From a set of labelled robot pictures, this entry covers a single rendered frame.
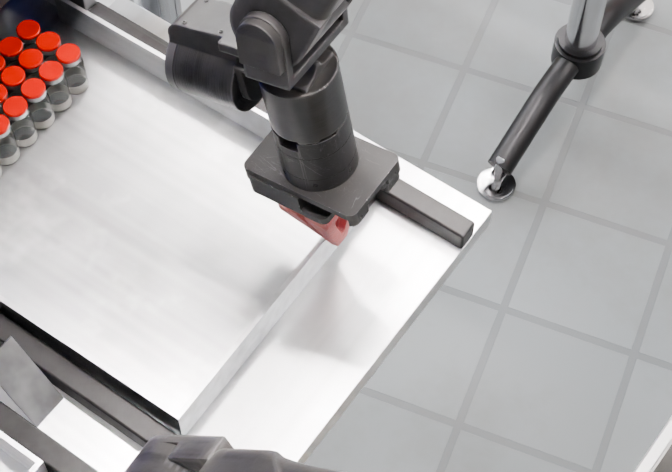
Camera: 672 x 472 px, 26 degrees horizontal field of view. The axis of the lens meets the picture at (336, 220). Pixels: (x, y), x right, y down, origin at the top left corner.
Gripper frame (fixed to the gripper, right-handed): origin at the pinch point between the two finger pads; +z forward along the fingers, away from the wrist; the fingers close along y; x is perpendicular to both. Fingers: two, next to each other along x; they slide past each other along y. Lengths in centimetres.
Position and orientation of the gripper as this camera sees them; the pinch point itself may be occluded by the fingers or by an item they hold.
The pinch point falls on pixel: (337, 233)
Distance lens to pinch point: 115.2
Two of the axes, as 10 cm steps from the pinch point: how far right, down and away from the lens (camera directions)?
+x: -5.6, 7.1, -4.3
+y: -8.1, -3.8, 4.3
